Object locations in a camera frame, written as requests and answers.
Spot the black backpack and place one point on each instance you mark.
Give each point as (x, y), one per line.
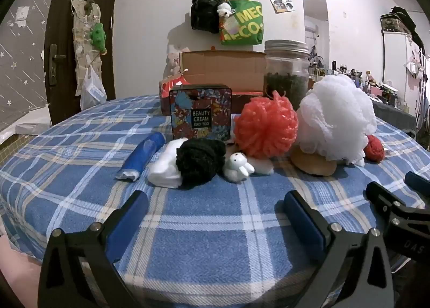
(205, 8)

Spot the green plush toy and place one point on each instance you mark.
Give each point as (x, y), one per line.
(98, 37)

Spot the coral mesh bath sponge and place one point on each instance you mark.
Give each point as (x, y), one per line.
(265, 126)

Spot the red yarn ball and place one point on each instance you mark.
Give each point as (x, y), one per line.
(374, 150)

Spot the black knitted cloth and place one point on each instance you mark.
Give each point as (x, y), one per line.
(198, 160)

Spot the floral patterned tin box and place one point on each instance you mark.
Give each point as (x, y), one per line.
(201, 106)

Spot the table with black cloth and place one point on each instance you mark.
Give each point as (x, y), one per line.
(393, 114)

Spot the wall mirror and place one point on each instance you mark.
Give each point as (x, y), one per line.
(314, 25)

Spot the green tote bag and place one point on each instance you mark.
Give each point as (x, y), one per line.
(242, 25)

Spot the hanging fabric organizer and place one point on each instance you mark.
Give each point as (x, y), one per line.
(80, 35)

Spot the round brown sponge pad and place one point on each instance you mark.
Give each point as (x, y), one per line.
(312, 165)

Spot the large glass jar dark contents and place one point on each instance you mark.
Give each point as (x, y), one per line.
(285, 69)

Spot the white plastic bag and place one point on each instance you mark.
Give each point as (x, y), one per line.
(92, 91)

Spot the small white plush bear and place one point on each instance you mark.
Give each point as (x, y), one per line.
(224, 9)

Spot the white mesh bath pouf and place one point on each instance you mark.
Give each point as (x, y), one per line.
(336, 116)

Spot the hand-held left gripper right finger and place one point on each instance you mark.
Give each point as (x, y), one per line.
(302, 224)

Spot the wall switch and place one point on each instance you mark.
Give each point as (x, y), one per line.
(22, 13)

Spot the row of small bottles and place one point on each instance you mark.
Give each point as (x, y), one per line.
(362, 82)

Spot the pale pink plush toy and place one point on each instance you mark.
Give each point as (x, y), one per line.
(174, 59)

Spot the white plastic sheet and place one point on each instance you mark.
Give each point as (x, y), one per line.
(25, 123)

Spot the white cloth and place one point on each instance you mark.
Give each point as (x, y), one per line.
(164, 166)

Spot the cardboard box with red lining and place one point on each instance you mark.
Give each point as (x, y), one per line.
(221, 69)

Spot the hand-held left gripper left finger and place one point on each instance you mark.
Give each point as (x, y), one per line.
(132, 215)

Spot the hanging pink clothes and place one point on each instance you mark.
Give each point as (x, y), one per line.
(416, 62)

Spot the transparent storage box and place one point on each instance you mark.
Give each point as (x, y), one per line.
(399, 22)

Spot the small white plush bunny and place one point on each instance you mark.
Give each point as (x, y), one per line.
(235, 166)

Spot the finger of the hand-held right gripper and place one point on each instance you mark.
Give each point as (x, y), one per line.
(416, 181)
(381, 195)

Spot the dark brown door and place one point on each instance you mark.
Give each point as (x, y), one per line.
(60, 18)

